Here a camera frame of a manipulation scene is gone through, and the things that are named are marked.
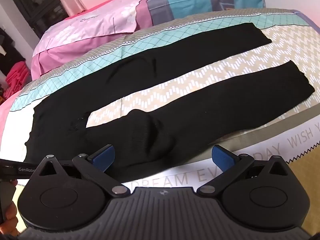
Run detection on dark window frame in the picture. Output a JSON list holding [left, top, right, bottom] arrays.
[[0, 0, 69, 39]]

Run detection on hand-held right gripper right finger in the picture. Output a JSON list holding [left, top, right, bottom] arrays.
[[196, 144, 290, 197]]

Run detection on black pants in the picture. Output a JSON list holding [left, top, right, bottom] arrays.
[[24, 22, 315, 178]]

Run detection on coral pink bed sheet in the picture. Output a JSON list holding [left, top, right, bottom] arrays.
[[0, 95, 17, 132]]

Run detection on blue grey striped bedding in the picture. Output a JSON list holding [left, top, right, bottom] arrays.
[[136, 0, 265, 27]]

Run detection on pink pillow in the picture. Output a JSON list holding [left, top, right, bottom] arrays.
[[31, 0, 153, 79]]

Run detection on person's left hand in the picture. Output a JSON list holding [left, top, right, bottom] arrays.
[[4, 200, 20, 236]]

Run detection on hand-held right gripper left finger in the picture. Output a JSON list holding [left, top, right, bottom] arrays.
[[36, 144, 131, 197]]

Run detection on stack of red clothes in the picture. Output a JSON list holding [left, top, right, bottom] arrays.
[[4, 59, 32, 98]]

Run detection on dark hanging clothes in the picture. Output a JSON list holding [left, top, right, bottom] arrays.
[[0, 27, 26, 77]]

